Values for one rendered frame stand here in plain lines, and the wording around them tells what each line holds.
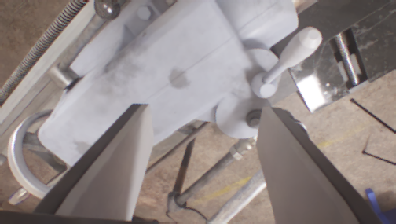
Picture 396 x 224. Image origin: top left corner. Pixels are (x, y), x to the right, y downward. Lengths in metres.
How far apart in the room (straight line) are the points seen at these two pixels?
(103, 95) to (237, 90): 0.19
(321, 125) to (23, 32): 2.43
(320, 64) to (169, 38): 0.48
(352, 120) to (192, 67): 1.89
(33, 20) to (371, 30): 1.86
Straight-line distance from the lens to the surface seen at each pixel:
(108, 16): 0.32
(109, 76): 0.31
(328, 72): 0.67
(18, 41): 2.00
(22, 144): 0.51
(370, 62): 0.72
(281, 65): 0.20
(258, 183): 0.29
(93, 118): 0.35
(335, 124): 2.02
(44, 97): 0.87
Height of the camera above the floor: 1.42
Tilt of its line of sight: 59 degrees down
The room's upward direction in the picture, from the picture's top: 175 degrees counter-clockwise
